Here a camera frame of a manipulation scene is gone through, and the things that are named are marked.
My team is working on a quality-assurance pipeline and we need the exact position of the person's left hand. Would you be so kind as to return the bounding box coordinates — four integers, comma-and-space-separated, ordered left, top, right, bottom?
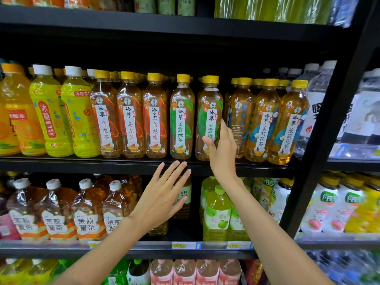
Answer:
130, 161, 192, 232

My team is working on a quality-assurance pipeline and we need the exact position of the person's right hand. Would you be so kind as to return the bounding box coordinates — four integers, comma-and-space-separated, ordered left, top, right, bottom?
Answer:
202, 119, 238, 181

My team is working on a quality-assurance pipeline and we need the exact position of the green label tea bottle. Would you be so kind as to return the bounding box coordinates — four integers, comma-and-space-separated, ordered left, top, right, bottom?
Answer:
196, 75, 224, 161
170, 74, 195, 160

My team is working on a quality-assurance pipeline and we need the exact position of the person's right forearm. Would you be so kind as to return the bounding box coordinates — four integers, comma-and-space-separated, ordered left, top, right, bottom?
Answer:
214, 174, 334, 285

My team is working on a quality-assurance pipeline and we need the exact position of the person's left forearm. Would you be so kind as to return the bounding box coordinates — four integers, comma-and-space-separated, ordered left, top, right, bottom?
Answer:
53, 216, 149, 285

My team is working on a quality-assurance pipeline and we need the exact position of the brown tea bottle pale label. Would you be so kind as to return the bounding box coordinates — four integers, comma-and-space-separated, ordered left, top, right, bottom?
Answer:
174, 176, 192, 220

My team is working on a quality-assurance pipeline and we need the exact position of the green apple drink bottle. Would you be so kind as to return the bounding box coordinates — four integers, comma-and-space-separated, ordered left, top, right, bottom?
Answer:
203, 185, 232, 242
200, 176, 221, 226
228, 205, 250, 241

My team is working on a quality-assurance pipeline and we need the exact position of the yellow price tag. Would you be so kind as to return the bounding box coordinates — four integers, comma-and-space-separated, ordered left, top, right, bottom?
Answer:
227, 241, 252, 250
171, 241, 198, 250

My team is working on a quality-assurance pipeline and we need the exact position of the large honey tea bottle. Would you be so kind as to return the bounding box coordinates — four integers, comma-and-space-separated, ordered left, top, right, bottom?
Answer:
72, 179, 107, 241
41, 179, 78, 242
102, 180, 135, 235
7, 178, 50, 242

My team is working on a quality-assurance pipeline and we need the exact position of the group of blue label tea bottles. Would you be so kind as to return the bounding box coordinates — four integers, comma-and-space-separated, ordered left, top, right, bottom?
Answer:
225, 77, 310, 165

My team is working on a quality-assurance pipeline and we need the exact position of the group of orange label tea bottles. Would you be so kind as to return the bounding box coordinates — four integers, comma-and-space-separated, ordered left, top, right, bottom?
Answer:
90, 70, 169, 159

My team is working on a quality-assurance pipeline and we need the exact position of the pink peach drink bottle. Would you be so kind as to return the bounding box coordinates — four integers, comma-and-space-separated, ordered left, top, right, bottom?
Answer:
150, 259, 174, 285
196, 259, 219, 285
218, 259, 242, 285
173, 259, 197, 285

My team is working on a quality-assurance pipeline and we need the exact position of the white bottle green cap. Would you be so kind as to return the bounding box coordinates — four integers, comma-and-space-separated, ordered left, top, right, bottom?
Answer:
126, 259, 151, 285

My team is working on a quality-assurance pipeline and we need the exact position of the white bottle green label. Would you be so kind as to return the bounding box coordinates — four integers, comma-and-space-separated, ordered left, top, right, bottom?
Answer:
260, 177, 295, 224

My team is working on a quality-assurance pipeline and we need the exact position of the yellow-green drink bottle white cap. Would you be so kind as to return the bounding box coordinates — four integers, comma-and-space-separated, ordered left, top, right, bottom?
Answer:
29, 64, 74, 158
61, 66, 101, 159

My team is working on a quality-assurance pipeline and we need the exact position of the red snack packet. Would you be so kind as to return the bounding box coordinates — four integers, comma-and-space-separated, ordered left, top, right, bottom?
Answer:
243, 259, 264, 285

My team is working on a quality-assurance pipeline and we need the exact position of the group of clear water bottles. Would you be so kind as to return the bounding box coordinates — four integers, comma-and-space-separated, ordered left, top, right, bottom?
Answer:
263, 60, 380, 156

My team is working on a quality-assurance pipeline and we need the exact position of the black shelving unit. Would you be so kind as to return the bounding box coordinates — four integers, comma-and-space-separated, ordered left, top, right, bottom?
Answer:
0, 0, 380, 261

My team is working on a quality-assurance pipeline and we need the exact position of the white peach drink bottle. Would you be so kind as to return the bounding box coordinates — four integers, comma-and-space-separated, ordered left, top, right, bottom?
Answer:
300, 174, 340, 235
323, 177, 366, 235

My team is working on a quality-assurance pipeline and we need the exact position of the pale green label bottle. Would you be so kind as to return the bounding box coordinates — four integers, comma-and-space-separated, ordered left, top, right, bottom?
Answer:
157, 0, 176, 16
178, 0, 196, 17
134, 0, 157, 14

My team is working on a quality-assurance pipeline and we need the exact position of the orange juice bottle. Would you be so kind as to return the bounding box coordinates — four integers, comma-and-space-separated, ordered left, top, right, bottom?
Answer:
0, 63, 47, 157

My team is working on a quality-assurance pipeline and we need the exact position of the row of green tea bottles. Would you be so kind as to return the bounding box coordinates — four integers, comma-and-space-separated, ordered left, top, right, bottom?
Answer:
214, 0, 336, 26

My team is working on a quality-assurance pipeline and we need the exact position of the yellow drink bottle green label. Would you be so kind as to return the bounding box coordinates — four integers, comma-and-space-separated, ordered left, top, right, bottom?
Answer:
345, 177, 380, 234

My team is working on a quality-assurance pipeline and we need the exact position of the pile of blue water bottles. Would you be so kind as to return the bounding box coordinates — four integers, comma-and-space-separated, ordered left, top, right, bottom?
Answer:
306, 250, 380, 285

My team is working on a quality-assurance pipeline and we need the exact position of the row of orange drink bottles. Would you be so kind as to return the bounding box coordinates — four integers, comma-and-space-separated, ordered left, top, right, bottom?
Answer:
0, 0, 118, 11

